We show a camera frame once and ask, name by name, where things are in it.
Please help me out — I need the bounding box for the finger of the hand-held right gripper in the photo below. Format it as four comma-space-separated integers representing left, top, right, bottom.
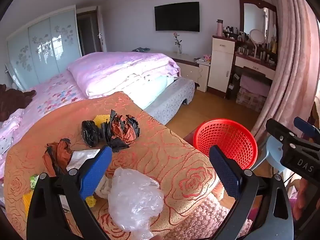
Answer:
265, 119, 300, 153
294, 117, 320, 140

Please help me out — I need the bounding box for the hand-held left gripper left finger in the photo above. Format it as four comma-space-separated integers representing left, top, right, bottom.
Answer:
26, 145, 113, 240

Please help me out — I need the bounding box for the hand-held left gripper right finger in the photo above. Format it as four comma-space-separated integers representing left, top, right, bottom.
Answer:
209, 144, 294, 240

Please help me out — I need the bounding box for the white tissue ball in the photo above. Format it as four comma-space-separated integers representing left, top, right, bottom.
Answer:
95, 176, 113, 198

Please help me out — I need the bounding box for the white paper tissue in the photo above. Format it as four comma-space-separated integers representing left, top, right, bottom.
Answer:
66, 149, 101, 173

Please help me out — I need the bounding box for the red plastic mesh basket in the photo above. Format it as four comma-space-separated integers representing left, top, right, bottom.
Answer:
193, 119, 258, 170

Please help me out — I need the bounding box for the small black plastic bag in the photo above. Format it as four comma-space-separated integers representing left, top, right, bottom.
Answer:
81, 120, 102, 147

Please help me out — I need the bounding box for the small brown black wrapper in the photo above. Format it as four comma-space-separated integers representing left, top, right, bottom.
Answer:
42, 138, 73, 178

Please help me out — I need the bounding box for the clear plastic bag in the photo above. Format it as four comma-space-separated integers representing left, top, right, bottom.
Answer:
108, 168, 164, 240

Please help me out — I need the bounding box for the large black brown bag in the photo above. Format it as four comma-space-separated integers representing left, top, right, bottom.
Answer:
101, 109, 140, 153

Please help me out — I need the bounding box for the yellow foam fruit net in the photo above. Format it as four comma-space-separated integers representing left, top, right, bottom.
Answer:
93, 114, 111, 128

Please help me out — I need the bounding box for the green wrapper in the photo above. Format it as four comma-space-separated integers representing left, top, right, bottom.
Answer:
29, 175, 41, 189

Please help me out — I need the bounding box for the small yellow foam net piece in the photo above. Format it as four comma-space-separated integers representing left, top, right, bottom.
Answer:
22, 192, 33, 217

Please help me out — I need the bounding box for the person's right hand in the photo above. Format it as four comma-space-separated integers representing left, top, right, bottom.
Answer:
291, 179, 317, 222

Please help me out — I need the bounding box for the light blue plastic stool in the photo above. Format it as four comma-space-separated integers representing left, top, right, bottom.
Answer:
255, 135, 293, 178

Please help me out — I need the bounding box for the pink fluffy blanket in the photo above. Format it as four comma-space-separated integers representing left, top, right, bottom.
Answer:
172, 194, 253, 240

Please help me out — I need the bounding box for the vanity stool with pink cushion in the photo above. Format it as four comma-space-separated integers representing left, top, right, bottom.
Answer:
236, 73, 272, 112

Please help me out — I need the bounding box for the orange rose pattern blanket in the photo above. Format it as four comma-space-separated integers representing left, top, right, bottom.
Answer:
4, 91, 220, 240

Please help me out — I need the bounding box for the pink curtain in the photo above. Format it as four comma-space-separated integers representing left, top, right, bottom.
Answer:
250, 0, 320, 142

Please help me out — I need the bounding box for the dressing table with mirror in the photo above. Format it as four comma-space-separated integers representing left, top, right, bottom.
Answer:
226, 0, 278, 100

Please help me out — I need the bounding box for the pink floral bed sheet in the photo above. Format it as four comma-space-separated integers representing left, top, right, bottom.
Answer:
0, 70, 87, 160

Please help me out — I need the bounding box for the bed with grey skirt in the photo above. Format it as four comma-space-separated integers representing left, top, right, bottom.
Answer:
0, 52, 195, 170

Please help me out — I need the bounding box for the row of cosmetic bottles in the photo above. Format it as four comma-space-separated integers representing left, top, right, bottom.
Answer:
223, 24, 278, 64

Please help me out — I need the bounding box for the tall cream cabinet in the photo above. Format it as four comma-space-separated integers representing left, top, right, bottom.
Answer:
207, 35, 237, 93

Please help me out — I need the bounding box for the white printed cloth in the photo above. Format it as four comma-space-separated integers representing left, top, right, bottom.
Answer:
0, 109, 23, 155

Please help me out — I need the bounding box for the light blue folded quilt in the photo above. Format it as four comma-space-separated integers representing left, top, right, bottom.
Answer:
129, 76, 175, 111

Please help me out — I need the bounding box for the round white makeup mirror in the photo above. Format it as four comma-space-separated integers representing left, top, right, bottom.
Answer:
249, 29, 266, 58

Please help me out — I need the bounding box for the pink folded quilt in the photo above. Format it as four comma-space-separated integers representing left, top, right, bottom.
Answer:
67, 52, 181, 99

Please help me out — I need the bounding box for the low cream cabinet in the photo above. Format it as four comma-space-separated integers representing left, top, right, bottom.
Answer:
162, 51, 210, 92

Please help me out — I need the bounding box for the brown plush bear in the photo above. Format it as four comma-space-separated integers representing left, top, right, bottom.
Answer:
0, 84, 37, 122

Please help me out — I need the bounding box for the glass floral sliding wardrobe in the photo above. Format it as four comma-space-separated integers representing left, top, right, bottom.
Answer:
6, 5, 83, 91

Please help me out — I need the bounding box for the pink rose in glass vase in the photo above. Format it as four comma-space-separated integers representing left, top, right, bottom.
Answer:
173, 32, 183, 54

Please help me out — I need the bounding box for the wall mounted black television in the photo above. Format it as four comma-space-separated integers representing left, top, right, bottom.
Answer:
154, 2, 200, 33

